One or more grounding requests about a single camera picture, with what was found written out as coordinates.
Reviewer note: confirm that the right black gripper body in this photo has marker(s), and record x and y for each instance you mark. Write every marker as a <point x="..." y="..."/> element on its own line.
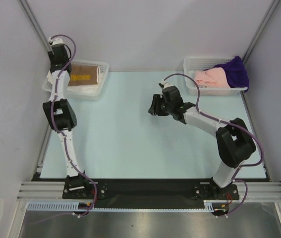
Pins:
<point x="159" y="106"/>

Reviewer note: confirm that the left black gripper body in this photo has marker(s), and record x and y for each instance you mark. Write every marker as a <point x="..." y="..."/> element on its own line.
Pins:
<point x="52" y="57"/>

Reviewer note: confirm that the yellow patterned towel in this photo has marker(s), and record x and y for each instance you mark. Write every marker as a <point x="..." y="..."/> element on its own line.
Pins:
<point x="84" y="75"/>

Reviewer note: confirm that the white towel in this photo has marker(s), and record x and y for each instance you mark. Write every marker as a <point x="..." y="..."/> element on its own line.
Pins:
<point x="84" y="89"/>

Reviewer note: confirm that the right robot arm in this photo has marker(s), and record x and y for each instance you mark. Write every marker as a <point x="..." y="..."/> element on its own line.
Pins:
<point x="235" y="144"/>

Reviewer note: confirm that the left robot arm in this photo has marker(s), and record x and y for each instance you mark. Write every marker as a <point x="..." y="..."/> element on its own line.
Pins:
<point x="61" y="116"/>

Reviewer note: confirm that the white basket with towels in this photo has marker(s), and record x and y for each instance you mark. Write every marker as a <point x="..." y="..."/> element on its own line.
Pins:
<point x="191" y="64"/>

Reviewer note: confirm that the empty white plastic basket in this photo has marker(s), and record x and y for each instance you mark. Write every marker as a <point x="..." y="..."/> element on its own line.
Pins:
<point x="104" y="68"/>

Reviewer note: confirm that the pink towel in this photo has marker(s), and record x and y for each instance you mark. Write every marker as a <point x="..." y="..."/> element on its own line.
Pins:
<point x="211" y="78"/>

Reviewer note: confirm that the purple towel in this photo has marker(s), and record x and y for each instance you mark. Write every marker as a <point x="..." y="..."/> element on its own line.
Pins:
<point x="236" y="73"/>

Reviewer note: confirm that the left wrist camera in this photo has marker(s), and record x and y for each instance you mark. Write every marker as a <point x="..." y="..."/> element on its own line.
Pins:
<point x="55" y="41"/>

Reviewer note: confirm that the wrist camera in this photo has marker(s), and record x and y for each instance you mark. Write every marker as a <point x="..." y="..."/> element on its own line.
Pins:
<point x="163" y="84"/>
<point x="55" y="41"/>

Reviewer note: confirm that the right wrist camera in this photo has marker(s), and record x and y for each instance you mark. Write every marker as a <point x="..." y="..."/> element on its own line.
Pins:
<point x="163" y="84"/>

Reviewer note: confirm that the left aluminium corner post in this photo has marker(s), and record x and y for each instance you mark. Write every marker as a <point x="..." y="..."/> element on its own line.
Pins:
<point x="35" y="24"/>

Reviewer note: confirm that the aluminium corner post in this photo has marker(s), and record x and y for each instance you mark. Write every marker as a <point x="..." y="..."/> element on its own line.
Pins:
<point x="35" y="24"/>
<point x="261" y="28"/>

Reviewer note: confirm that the grey cable duct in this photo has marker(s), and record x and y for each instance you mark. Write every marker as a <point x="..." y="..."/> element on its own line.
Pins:
<point x="81" y="206"/>

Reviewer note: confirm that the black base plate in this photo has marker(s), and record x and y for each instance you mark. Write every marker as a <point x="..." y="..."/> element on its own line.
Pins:
<point x="183" y="190"/>

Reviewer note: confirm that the right aluminium corner post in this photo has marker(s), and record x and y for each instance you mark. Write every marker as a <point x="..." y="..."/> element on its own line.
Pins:
<point x="261" y="28"/>

